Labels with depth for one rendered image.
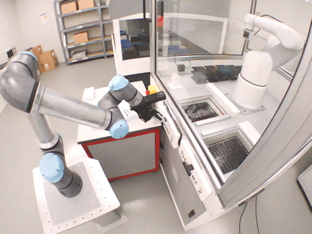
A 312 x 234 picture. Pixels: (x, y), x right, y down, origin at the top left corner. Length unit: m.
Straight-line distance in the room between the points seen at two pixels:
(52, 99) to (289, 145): 0.56
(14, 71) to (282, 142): 0.63
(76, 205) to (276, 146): 0.82
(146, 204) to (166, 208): 0.20
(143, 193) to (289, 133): 1.43
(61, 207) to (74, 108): 0.56
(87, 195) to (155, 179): 0.95
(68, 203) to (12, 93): 0.60
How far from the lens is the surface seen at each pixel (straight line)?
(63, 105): 0.46
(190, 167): 0.67
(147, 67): 1.54
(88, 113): 0.49
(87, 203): 0.81
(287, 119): 0.30
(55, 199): 0.90
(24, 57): 0.56
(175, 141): 0.77
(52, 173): 0.68
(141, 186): 1.60
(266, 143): 0.35
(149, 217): 1.51
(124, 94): 0.63
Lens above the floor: 1.49
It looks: 43 degrees down
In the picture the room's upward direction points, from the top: straight up
